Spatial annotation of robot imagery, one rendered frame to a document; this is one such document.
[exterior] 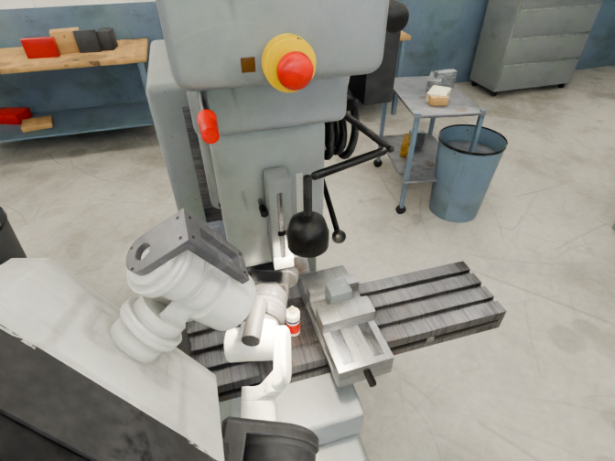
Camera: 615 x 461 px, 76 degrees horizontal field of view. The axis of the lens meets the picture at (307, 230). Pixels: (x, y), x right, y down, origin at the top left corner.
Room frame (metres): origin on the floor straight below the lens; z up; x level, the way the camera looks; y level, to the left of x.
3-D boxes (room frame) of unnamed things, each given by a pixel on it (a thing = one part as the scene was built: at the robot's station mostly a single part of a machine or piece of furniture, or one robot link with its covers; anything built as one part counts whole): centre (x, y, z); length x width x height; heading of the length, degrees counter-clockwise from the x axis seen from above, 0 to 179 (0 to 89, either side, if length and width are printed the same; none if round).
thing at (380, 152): (0.56, -0.08, 1.58); 0.17 x 0.01 x 0.01; 124
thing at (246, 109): (0.73, 0.09, 1.68); 0.34 x 0.24 x 0.10; 16
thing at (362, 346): (0.70, -0.09, 1.01); 0.35 x 0.15 x 0.11; 17
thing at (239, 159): (0.69, 0.08, 1.47); 0.21 x 0.19 x 0.32; 106
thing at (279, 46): (0.46, 0.02, 1.76); 0.06 x 0.02 x 0.06; 106
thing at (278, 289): (0.59, 0.09, 1.23); 0.13 x 0.12 x 0.10; 87
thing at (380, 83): (1.06, -0.16, 1.62); 0.20 x 0.09 x 0.21; 16
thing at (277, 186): (0.58, 0.05, 1.45); 0.04 x 0.04 x 0.21; 16
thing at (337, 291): (0.73, -0.08, 1.07); 0.06 x 0.05 x 0.06; 107
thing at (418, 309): (0.70, 0.03, 0.92); 1.24 x 0.23 x 0.08; 106
